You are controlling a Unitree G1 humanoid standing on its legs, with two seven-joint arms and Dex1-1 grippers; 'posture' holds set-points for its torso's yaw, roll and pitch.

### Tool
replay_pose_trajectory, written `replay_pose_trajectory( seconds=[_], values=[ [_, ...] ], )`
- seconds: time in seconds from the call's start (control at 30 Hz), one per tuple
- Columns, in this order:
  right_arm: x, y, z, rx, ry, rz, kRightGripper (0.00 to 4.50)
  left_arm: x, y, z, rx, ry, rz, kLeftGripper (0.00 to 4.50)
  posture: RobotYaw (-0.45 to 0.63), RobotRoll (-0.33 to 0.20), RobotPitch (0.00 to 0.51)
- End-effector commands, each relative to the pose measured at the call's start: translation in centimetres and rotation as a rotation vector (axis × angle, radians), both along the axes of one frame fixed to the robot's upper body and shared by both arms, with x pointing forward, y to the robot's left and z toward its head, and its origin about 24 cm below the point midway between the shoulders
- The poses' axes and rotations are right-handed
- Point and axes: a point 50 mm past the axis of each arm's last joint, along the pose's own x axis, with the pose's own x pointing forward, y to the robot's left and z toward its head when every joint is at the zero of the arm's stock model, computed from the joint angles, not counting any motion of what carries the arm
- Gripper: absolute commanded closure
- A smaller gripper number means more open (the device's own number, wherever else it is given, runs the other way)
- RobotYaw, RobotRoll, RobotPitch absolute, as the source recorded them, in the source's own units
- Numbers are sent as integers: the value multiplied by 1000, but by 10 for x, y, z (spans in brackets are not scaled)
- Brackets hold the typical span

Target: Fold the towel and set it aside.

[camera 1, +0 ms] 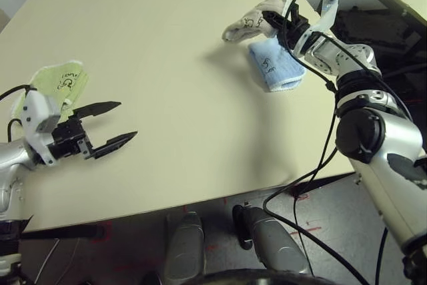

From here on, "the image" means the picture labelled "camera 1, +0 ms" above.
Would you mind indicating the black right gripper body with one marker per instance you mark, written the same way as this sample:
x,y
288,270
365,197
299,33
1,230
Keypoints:
x,y
295,29

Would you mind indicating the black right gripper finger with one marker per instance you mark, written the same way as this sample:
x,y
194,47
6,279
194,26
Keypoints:
x,y
275,24
276,16

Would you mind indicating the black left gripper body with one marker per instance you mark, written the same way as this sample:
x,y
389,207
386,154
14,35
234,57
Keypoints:
x,y
70,139

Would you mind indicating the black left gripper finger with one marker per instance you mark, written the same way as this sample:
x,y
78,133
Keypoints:
x,y
115,145
96,107

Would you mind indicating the beige towel white trim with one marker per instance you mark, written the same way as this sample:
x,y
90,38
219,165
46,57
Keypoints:
x,y
253,21

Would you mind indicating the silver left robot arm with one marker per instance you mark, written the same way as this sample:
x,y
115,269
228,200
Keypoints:
x,y
13,171

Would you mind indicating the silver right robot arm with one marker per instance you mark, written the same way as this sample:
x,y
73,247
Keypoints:
x,y
367,115

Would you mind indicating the blue folded towel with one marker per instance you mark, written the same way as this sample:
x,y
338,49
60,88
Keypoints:
x,y
277,64

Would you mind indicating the green folded towel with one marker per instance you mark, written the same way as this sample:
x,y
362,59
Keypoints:
x,y
56,81

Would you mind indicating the dark crumpled fabric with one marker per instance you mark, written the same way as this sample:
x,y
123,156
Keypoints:
x,y
373,28

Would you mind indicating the grey robot left leg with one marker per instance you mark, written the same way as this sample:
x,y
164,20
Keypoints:
x,y
185,251

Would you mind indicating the black robot torso rim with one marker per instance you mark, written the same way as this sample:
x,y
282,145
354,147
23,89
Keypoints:
x,y
267,276

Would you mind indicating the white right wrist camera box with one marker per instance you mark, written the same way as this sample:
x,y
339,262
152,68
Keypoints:
x,y
325,14

